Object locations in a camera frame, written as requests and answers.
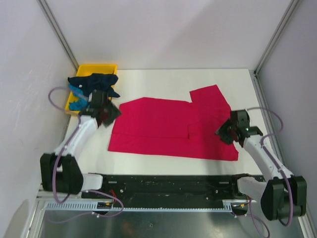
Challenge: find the pink t shirt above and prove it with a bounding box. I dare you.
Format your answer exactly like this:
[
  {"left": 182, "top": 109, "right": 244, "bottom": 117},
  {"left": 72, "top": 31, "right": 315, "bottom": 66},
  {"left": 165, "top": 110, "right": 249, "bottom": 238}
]
[{"left": 108, "top": 85, "right": 238, "bottom": 161}]

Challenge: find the grey slotted cable duct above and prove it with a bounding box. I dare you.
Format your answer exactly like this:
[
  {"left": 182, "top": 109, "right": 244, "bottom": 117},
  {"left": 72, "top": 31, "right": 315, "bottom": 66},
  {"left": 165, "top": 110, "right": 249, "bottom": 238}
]
[{"left": 44, "top": 200, "right": 248, "bottom": 212}]

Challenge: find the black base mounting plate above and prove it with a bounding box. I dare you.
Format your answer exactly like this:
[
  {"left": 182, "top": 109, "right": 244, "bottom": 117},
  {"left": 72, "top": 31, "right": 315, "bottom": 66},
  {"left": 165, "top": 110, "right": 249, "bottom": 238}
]
[{"left": 81, "top": 175, "right": 246, "bottom": 207}]

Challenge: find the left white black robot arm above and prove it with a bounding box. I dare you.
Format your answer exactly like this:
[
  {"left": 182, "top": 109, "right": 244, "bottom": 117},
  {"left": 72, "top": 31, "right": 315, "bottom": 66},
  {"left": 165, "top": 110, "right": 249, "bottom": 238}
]
[{"left": 40, "top": 90, "right": 121, "bottom": 198}]

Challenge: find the teal t shirt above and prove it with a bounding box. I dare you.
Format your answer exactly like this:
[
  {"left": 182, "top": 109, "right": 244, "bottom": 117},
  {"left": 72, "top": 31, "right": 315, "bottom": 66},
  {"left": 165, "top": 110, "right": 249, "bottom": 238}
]
[{"left": 68, "top": 84, "right": 88, "bottom": 111}]

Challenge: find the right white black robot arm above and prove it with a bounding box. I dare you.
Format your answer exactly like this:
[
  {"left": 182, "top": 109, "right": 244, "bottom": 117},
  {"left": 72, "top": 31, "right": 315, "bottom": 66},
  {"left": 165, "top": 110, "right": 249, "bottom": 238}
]
[{"left": 216, "top": 110, "right": 307, "bottom": 227}]

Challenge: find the navy t shirt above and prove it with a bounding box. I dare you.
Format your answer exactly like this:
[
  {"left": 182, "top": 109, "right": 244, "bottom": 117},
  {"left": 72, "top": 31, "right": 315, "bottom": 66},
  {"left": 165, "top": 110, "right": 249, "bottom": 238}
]
[{"left": 68, "top": 73, "right": 120, "bottom": 98}]

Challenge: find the yellow plastic bin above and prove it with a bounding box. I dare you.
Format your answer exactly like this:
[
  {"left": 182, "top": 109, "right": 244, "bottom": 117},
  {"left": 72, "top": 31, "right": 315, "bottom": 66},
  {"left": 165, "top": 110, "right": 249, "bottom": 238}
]
[{"left": 65, "top": 64, "right": 117, "bottom": 114}]

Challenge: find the right aluminium corner post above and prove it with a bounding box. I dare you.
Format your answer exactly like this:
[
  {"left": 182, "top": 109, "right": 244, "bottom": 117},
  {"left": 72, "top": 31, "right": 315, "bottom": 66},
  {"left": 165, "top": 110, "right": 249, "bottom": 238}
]
[{"left": 254, "top": 0, "right": 302, "bottom": 75}]

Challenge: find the left aluminium corner post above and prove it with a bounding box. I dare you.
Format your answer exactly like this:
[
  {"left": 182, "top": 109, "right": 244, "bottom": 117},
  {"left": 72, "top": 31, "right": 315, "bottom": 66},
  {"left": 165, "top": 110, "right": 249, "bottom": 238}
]
[{"left": 37, "top": 0, "right": 79, "bottom": 71}]

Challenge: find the aluminium corner post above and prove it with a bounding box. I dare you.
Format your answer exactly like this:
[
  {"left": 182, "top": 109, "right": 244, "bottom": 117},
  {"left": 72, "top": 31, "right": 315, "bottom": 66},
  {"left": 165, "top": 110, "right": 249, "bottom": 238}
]
[
  {"left": 254, "top": 0, "right": 302, "bottom": 75},
  {"left": 37, "top": 0, "right": 79, "bottom": 71}
]

